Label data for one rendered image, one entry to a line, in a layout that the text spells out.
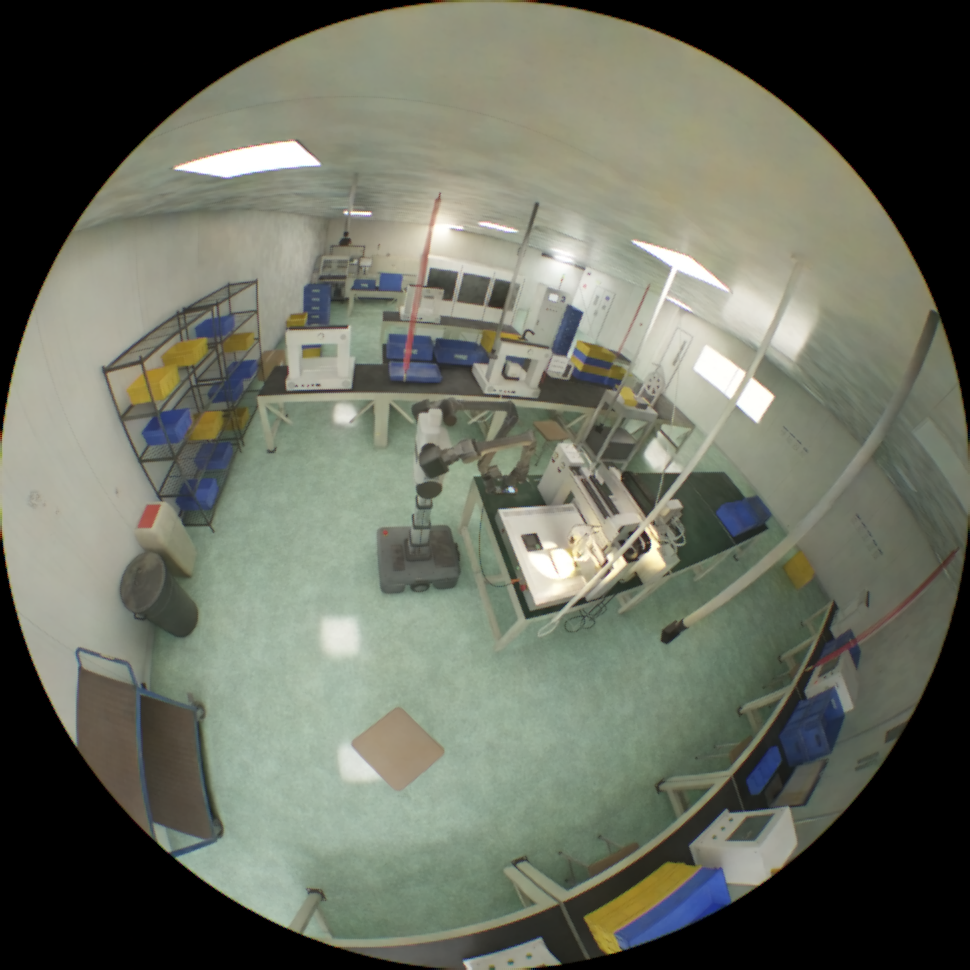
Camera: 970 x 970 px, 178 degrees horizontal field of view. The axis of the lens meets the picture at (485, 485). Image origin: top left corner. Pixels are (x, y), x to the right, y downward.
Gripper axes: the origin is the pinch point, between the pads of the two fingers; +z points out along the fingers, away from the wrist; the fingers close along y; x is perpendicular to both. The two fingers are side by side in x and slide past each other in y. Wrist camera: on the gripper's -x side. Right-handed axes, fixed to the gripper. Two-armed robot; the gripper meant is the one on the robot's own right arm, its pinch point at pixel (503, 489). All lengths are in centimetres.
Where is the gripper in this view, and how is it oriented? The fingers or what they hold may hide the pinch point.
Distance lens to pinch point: 222.6
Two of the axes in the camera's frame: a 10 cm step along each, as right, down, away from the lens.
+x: -8.4, -1.6, -5.1
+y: -2.5, -7.1, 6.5
